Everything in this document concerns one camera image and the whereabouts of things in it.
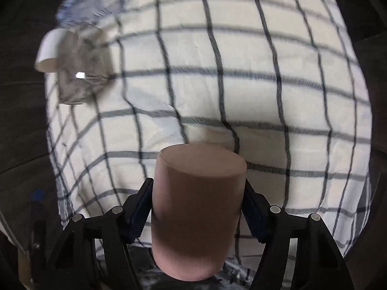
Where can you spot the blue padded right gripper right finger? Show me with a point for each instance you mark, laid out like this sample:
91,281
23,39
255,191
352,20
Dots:
256,210

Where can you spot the black white checked tablecloth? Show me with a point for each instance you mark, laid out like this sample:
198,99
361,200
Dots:
275,80

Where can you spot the pink cup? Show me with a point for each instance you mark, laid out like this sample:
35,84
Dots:
196,204

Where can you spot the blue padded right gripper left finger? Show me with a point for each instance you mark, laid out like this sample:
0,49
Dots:
137,208

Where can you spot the white paper cup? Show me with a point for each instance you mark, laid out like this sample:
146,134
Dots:
47,56

